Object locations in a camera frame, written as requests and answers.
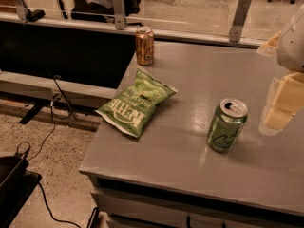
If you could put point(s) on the right metal bracket post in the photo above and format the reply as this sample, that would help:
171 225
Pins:
239 20

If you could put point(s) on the left metal bracket post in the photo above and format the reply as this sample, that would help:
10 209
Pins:
22 9

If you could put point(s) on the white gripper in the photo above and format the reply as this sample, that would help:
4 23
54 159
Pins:
293 49

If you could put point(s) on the green kettle chips bag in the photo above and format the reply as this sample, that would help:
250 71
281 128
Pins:
131 110

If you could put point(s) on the orange soda can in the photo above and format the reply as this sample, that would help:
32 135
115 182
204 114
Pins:
144 37

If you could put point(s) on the dark bag behind glass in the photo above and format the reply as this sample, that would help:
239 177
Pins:
98 10

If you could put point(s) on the green soda can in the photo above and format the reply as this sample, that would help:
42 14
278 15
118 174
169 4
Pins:
229 118

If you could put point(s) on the gray cabinet drawer front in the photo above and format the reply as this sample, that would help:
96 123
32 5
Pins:
162 209

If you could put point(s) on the middle metal bracket post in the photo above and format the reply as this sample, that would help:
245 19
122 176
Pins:
118 7

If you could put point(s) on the black cart lower left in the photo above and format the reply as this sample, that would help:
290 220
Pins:
16 186

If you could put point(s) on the metal bracket post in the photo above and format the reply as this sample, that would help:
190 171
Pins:
118 7
239 20
22 9

